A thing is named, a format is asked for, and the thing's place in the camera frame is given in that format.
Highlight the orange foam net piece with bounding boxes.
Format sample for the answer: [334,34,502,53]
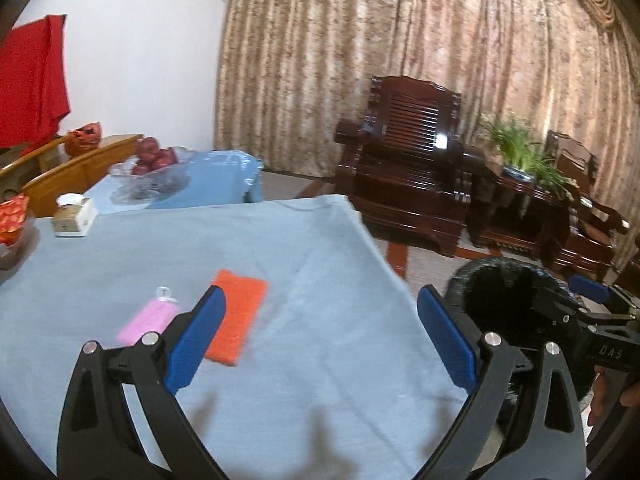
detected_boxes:
[205,270,268,366]

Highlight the black lined trash bin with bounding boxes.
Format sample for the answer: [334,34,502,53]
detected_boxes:
[444,257,597,401]

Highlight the person's right hand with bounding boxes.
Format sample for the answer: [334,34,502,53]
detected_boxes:
[587,366,640,427]

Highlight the dark wooden armchair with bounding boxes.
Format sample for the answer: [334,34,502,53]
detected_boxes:
[334,76,486,257]
[541,130,629,282]

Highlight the dark wooden side table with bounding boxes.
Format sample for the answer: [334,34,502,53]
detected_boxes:
[466,162,566,259]

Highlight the green potted plant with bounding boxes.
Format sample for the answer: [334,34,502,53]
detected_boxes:
[478,114,570,194]

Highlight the light blue table cloth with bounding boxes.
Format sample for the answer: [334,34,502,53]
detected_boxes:
[1,196,466,479]

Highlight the glass dish under gift box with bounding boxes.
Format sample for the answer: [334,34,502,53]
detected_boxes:
[0,217,39,271]

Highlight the white tissue box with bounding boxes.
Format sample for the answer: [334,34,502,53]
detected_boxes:
[51,193,98,237]

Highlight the beige patterned curtain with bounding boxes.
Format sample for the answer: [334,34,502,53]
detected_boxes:
[214,0,639,223]

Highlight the red gift box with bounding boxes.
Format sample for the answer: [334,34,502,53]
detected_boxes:
[0,194,29,246]

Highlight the glass fruit bowl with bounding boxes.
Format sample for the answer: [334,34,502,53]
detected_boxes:
[108,146,196,205]

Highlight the red apples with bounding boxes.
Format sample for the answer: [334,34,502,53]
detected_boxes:
[131,136,178,176]

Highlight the orange woven basket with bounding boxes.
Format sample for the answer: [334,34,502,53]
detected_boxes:
[64,122,102,158]

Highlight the red cloth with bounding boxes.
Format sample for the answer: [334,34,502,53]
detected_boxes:
[1,15,70,150]

